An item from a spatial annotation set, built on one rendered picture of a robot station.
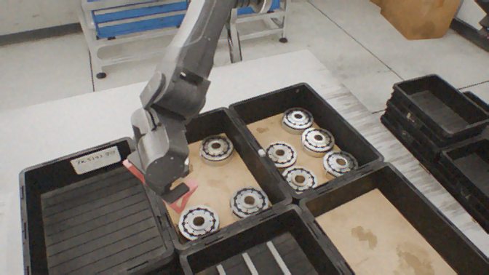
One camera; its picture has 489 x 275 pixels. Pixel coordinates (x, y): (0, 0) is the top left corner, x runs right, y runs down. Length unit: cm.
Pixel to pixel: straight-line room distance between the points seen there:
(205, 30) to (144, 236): 58
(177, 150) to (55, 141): 101
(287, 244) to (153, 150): 51
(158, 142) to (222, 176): 53
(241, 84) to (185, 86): 105
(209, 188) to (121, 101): 70
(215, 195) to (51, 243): 43
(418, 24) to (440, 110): 178
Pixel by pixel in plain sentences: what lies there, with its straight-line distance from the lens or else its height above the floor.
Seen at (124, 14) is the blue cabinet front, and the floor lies 48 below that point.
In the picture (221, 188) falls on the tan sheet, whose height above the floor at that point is 83.
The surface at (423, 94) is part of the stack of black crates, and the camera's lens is 211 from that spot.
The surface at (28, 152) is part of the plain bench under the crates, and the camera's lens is 145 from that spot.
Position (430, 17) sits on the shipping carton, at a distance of 373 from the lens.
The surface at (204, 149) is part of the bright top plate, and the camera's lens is 103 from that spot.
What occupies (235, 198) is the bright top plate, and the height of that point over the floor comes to 86.
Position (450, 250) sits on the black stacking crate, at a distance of 97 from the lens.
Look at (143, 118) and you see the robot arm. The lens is 54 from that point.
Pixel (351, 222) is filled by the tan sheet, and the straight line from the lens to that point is 96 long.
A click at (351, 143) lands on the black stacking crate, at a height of 89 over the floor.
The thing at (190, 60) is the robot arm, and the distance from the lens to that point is 50.
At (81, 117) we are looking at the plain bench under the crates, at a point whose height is 70.
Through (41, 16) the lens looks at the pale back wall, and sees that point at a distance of 374.
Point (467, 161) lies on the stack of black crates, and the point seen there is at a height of 38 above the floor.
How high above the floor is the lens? 161
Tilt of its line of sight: 45 degrees down
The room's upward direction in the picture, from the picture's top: 1 degrees clockwise
